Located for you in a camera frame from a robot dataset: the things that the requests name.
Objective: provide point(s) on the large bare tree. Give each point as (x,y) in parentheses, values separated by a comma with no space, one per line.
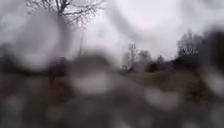
(61,7)

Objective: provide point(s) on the brownish grass bank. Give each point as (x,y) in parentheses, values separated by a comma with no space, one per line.
(166,81)

